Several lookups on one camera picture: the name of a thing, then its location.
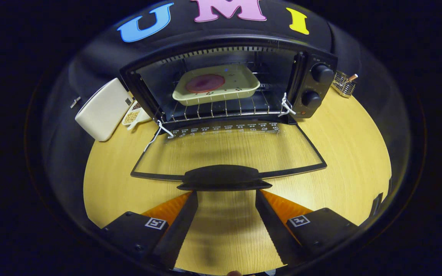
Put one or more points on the pink ham slice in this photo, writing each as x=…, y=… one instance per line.
x=205, y=83

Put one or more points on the white pop-up toaster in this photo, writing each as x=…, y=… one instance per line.
x=102, y=111

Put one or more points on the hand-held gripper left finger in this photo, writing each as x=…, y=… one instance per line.
x=178, y=234

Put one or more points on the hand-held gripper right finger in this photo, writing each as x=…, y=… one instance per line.
x=272, y=230

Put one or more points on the white dish of beans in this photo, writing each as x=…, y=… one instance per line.
x=131, y=117

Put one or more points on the small metal clip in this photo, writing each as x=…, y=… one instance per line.
x=75, y=102

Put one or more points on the black toaster oven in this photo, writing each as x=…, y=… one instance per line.
x=221, y=176

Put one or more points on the cream cherry print tray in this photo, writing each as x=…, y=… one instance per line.
x=240, y=82

